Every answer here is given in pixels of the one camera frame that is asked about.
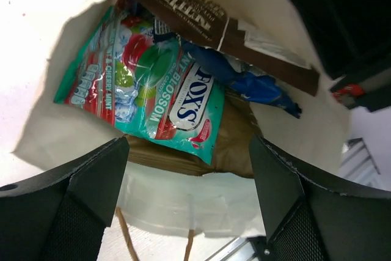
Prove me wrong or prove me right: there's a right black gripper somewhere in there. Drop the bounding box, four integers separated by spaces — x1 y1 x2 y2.
290 0 390 111

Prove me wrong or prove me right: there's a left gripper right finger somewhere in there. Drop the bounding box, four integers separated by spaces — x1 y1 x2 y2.
249 134 391 261

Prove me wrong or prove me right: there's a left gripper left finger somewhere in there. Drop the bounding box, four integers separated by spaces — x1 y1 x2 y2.
1 138 130 260

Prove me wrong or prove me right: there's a teal Fox's candy bag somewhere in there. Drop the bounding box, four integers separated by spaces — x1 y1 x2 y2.
54 7 225 164

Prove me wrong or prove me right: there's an olive brown snack bag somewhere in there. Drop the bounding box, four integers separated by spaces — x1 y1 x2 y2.
125 89 262 178

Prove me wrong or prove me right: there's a dark brown snack bag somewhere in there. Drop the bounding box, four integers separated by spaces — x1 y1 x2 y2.
117 0 320 96

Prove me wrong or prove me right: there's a blue snack packet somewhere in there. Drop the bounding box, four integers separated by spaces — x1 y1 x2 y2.
153 17 302 118

